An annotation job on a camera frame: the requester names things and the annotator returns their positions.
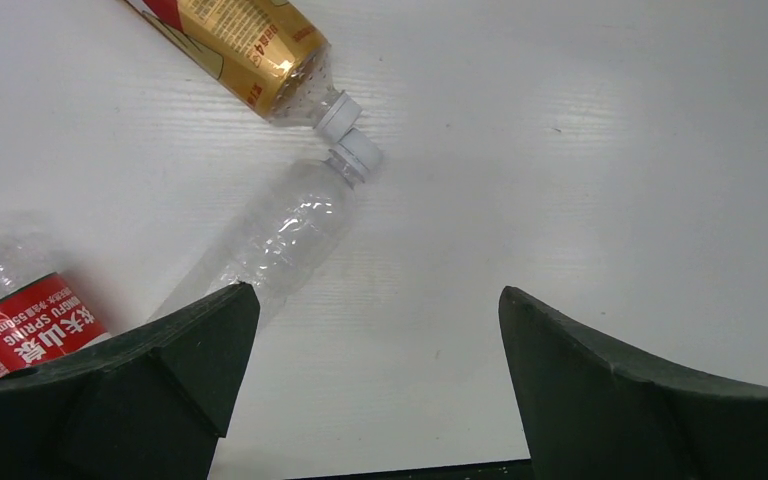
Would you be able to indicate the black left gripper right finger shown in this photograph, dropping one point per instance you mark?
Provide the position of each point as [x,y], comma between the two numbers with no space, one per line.
[595,407]

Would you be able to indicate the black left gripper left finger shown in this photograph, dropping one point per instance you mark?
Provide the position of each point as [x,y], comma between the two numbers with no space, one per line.
[151,403]

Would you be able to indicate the red gold label bottle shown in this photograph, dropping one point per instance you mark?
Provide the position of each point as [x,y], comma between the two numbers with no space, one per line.
[266,53]

